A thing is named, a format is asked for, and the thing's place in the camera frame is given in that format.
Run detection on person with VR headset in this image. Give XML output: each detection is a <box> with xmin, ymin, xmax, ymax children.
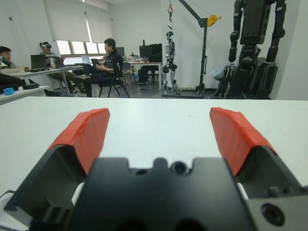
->
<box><xmin>39</xmin><ymin>41</ymin><xmax>91</xmax><ymax>96</ymax></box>

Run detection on grey laptop with stickers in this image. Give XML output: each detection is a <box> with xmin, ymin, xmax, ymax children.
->
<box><xmin>49</xmin><ymin>56</ymin><xmax>66</xmax><ymax>68</ymax></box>

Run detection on large black humanoid robot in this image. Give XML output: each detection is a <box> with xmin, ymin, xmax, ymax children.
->
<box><xmin>226</xmin><ymin>0</ymin><xmax>287</xmax><ymax>100</ymax></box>

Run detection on long white office desk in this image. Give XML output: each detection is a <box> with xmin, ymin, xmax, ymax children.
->
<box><xmin>7</xmin><ymin>66</ymin><xmax>85</xmax><ymax>97</ymax></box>

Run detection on folded black chairs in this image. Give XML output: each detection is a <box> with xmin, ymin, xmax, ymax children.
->
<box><xmin>214</xmin><ymin>64</ymin><xmax>239</xmax><ymax>98</ymax></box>

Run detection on black hard case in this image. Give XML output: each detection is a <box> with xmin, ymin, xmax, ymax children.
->
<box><xmin>145</xmin><ymin>43</ymin><xmax>163</xmax><ymax>63</ymax></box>

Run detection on yellow winch reel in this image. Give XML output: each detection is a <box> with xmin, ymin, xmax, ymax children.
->
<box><xmin>207</xmin><ymin>14</ymin><xmax>222</xmax><ymax>27</ymax></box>

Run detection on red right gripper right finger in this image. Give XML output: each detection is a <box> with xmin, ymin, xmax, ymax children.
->
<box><xmin>209</xmin><ymin>107</ymin><xmax>303</xmax><ymax>199</ymax></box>

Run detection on window strip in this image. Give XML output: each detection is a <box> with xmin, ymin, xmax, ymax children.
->
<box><xmin>56</xmin><ymin>40</ymin><xmax>108</xmax><ymax>55</ymax></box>

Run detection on white roller blind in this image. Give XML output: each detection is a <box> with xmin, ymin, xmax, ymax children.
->
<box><xmin>85</xmin><ymin>11</ymin><xmax>114</xmax><ymax>44</ymax></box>
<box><xmin>43</xmin><ymin>0</ymin><xmax>91</xmax><ymax>43</ymax></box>

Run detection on white side table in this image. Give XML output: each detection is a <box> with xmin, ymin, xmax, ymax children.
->
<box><xmin>0</xmin><ymin>85</ymin><xmax>51</xmax><ymax>106</ymax></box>

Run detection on person seated behind desk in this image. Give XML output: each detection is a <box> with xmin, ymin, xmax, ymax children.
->
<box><xmin>137</xmin><ymin>64</ymin><xmax>157</xmax><ymax>90</ymax></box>

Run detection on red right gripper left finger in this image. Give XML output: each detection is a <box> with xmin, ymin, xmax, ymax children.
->
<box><xmin>4</xmin><ymin>108</ymin><xmax>110</xmax><ymax>218</ymax></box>

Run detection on black folding chair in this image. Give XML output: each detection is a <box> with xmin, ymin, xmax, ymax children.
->
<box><xmin>98</xmin><ymin>61</ymin><xmax>131</xmax><ymax>98</ymax></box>

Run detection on small silver humanoid robot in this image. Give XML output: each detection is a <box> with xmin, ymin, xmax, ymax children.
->
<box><xmin>161</xmin><ymin>31</ymin><xmax>180</xmax><ymax>96</ymax></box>

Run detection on black laptop on lap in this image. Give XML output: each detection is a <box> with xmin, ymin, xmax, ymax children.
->
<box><xmin>90</xmin><ymin>58</ymin><xmax>104</xmax><ymax>69</ymax></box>

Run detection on pale plastic bag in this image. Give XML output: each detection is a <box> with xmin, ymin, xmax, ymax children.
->
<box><xmin>211</xmin><ymin>67</ymin><xmax>226</xmax><ymax>81</ymax></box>

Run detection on black computer monitor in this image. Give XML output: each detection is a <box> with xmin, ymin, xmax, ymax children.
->
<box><xmin>139</xmin><ymin>45</ymin><xmax>151</xmax><ymax>58</ymax></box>

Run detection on long white bundle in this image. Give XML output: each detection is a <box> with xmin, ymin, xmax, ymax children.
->
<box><xmin>179</xmin><ymin>84</ymin><xmax>200</xmax><ymax>91</ymax></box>

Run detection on black crane hoist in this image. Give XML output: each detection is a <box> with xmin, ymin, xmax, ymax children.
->
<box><xmin>161</xmin><ymin>0</ymin><xmax>222</xmax><ymax>99</ymax></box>

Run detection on person in beige jacket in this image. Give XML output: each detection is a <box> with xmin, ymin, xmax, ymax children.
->
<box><xmin>0</xmin><ymin>45</ymin><xmax>32</xmax><ymax>85</ymax></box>

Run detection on open black laptop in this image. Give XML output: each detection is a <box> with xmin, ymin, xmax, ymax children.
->
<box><xmin>30</xmin><ymin>54</ymin><xmax>47</xmax><ymax>70</ymax></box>

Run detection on white desk with monitors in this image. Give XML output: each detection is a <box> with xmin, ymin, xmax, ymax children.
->
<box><xmin>121</xmin><ymin>61</ymin><xmax>163</xmax><ymax>91</ymax></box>

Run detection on person in black jacket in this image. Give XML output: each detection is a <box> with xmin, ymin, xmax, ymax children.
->
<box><xmin>72</xmin><ymin>38</ymin><xmax>125</xmax><ymax>98</ymax></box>

